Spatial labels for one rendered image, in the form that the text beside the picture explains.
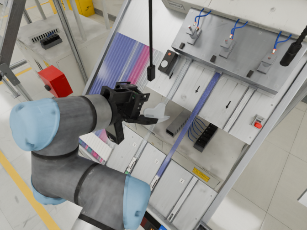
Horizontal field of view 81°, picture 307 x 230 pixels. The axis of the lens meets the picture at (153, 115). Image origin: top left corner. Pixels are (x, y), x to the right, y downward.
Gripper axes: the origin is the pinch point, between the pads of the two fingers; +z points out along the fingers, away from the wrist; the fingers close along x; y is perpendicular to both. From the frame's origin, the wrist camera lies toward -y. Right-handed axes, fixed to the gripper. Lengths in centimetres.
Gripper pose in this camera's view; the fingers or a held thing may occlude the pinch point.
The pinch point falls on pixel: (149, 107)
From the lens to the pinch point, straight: 56.0
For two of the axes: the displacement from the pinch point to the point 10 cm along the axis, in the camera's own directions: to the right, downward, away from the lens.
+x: -7.7, -5.0, 3.9
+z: 5.3, -1.8, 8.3
